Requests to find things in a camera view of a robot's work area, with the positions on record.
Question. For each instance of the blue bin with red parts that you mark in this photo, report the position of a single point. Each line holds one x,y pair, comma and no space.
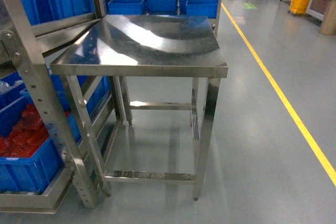
29,158

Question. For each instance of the stainless steel shelf rack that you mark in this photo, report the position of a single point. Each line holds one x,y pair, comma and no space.
23,47

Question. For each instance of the small stainless steel table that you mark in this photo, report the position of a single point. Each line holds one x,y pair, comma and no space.
152,46

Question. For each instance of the yellow mop bucket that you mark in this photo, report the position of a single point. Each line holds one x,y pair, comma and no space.
298,6

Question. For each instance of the tan plant pot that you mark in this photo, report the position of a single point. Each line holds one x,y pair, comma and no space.
328,24

